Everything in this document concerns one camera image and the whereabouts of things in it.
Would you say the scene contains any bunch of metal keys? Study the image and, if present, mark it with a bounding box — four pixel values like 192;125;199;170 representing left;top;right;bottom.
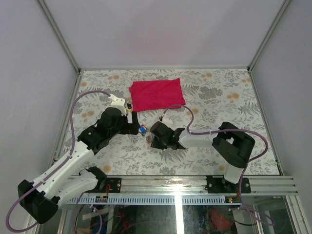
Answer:
139;124;154;144

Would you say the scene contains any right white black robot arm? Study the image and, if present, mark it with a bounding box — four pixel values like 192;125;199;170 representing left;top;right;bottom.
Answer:
150;121;255;193

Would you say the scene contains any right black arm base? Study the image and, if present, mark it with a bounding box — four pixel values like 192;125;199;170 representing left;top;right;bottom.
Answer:
204;175;251;194

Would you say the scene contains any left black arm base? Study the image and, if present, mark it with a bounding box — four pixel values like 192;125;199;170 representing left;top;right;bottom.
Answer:
77;166;121;195

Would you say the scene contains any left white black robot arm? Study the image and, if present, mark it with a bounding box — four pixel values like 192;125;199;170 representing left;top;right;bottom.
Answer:
18;107;140;224

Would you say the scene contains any folded red cloth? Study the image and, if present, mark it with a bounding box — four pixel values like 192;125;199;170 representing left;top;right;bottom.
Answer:
129;78;186;112

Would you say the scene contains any floral patterned table mat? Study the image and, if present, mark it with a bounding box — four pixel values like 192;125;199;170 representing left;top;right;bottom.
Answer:
73;69;280;176

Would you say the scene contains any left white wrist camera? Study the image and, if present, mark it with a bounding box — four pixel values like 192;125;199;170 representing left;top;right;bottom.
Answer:
109;94;133;123

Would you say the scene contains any aluminium mounting rail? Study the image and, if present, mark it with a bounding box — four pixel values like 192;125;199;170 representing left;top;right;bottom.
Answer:
65;175;299;195

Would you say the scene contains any white slotted cable duct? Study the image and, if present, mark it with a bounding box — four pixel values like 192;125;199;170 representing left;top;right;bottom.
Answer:
78;195;226;205

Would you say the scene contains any left aluminium frame post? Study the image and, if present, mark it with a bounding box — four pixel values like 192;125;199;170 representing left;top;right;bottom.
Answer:
36;0;81;74

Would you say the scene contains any aluminium frame post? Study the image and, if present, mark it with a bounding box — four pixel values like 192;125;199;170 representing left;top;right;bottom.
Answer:
36;0;81;74
247;0;292;72

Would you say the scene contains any right aluminium frame post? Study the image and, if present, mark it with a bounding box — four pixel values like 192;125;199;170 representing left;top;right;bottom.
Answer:
247;0;292;72

